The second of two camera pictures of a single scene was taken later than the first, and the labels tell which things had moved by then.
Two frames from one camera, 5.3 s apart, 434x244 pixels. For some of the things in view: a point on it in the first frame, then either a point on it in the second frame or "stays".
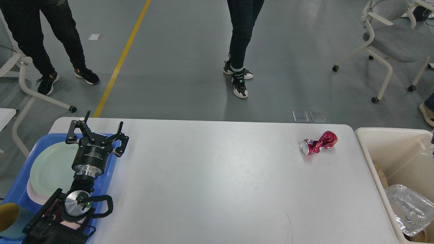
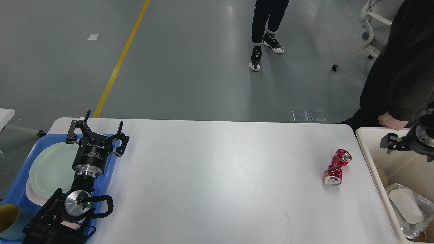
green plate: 51,169 stays
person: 242,15 -> 275,9
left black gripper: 92,156 stays
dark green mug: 13,219 stays
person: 21,19 -> 401,81
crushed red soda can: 329,139 -> 332,176
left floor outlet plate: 300,116 stays
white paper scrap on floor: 94,36 stays
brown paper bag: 381,175 stays
